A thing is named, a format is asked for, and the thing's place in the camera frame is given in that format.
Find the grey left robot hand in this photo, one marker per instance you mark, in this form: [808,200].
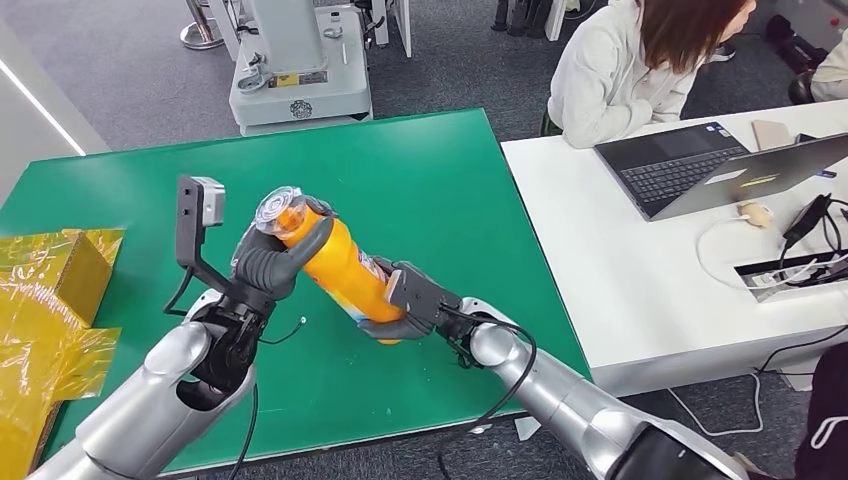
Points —
[265,268]

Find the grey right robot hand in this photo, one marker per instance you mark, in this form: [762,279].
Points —
[420,295]

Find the orange detergent bottle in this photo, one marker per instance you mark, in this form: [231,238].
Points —
[338,265]

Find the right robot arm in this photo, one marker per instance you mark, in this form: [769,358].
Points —
[563,397]

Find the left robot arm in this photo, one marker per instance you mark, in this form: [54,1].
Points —
[146,411]

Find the white paper scrap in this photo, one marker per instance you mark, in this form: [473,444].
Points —
[526,427]

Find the white machine base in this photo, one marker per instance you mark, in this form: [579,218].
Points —
[301,73]

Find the green chair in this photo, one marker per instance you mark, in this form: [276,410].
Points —
[550,124]

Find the yellow film-wrapped cardboard box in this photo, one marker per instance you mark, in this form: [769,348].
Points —
[46,278]

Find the chrome stanchion base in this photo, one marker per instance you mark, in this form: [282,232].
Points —
[199,34]

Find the white panel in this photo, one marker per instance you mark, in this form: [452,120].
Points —
[403,26]

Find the dark grey laptop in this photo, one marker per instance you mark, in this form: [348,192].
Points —
[676,172]

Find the person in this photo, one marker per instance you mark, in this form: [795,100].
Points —
[609,79]
[825,411]
[831,76]

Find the black chair legs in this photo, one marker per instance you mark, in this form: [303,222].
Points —
[523,16]

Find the beige round charger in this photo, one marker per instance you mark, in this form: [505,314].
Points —
[755,214]

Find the beige phone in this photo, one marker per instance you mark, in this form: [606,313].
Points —
[772,134]

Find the black power adapter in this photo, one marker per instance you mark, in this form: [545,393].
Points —
[805,222]

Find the small black device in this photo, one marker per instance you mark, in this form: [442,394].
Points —
[806,138]

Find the black chair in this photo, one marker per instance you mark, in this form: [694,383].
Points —
[800,89]

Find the black chair base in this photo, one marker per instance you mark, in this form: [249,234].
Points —
[795,46]

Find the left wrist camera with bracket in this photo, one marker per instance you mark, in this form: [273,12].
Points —
[212,202]

